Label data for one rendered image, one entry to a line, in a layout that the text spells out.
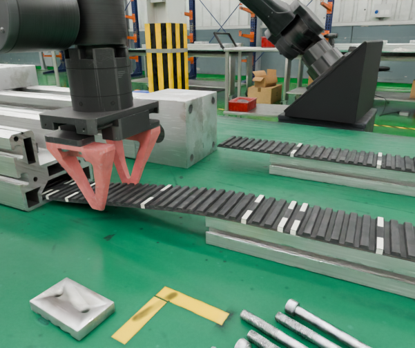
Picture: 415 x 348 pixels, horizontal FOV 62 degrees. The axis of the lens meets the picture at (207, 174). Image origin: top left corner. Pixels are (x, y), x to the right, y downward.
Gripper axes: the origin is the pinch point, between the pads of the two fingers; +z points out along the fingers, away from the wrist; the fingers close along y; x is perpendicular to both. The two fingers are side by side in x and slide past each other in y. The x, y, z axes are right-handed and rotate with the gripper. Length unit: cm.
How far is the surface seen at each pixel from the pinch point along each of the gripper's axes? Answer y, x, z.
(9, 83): -18.5, -39.9, -7.6
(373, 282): 2.2, 25.5, 1.6
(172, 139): -14.1, -1.3, -2.1
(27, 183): 3.8, -8.4, -1.1
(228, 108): -297, -111, 51
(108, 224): 3.1, 1.6, 2.0
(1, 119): -2.5, -20.0, -5.6
